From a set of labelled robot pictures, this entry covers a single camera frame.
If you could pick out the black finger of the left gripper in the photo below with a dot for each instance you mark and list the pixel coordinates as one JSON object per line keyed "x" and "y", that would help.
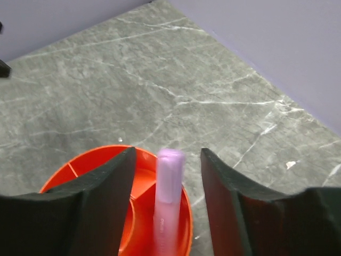
{"x": 5, "y": 70}

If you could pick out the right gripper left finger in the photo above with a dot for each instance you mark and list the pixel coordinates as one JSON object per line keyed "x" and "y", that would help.
{"x": 84, "y": 216}

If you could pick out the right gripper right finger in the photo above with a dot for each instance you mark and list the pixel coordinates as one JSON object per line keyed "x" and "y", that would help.
{"x": 247, "y": 218}

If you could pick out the orange round organizer container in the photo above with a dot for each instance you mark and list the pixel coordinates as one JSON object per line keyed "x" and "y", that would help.
{"x": 137, "y": 238}

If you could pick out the lilac highlighter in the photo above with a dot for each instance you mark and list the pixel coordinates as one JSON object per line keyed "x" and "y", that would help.
{"x": 169, "y": 175}

